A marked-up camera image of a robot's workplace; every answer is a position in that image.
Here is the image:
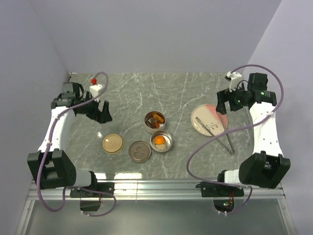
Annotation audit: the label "aluminium rail frame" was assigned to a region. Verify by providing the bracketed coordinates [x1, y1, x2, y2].
[15, 73, 298, 235]

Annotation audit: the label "beige steel lunch container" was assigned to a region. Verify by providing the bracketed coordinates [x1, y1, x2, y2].
[144, 111, 166, 134]

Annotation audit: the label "beige round lid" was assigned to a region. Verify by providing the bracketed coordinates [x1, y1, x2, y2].
[102, 133, 124, 154]

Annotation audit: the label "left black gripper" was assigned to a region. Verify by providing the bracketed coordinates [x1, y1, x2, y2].
[77, 92, 112, 123]

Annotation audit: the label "pink white plate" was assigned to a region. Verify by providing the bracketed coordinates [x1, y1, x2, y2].
[191, 104, 228, 137]

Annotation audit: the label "orange sweet potato piece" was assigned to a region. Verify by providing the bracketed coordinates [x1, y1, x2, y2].
[154, 135, 166, 144]

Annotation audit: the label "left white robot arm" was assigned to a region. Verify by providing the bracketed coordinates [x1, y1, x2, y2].
[27, 82, 112, 197]

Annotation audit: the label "brown steel lunch container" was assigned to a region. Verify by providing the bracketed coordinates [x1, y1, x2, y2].
[150, 130, 173, 154]

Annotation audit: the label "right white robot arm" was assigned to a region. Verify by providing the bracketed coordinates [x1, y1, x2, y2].
[216, 72, 291, 196]

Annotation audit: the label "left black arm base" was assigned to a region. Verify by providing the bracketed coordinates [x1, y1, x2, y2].
[69, 173, 117, 217]

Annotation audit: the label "brown round lid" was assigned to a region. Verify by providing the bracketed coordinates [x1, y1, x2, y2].
[129, 141, 151, 163]

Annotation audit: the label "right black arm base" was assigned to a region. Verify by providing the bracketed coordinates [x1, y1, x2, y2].
[195, 182, 245, 214]

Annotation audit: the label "metal tongs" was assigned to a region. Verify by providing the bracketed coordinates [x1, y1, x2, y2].
[195, 117, 235, 155]

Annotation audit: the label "brown mushroom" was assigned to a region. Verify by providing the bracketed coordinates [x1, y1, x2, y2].
[147, 118, 158, 128]

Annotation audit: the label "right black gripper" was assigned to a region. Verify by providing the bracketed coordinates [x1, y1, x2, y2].
[215, 83, 248, 115]

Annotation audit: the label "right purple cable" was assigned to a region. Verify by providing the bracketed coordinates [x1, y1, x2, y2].
[187, 64, 284, 215]

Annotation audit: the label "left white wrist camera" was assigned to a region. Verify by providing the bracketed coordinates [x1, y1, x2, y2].
[89, 77, 103, 97]

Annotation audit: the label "white steamed bun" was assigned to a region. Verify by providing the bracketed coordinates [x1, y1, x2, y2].
[155, 143, 167, 151]

